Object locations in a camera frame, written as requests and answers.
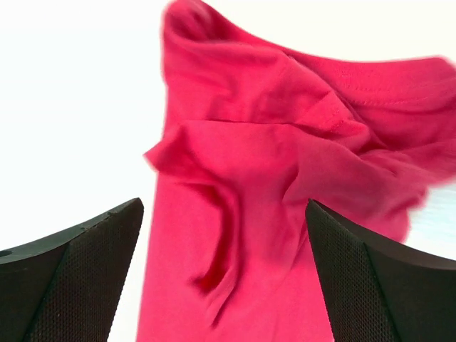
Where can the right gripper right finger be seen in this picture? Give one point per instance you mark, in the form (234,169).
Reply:
(376,289)

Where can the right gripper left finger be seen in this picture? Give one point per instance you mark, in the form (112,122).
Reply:
(66,286)

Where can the red t-shirt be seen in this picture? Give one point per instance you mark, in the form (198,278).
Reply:
(254,130)

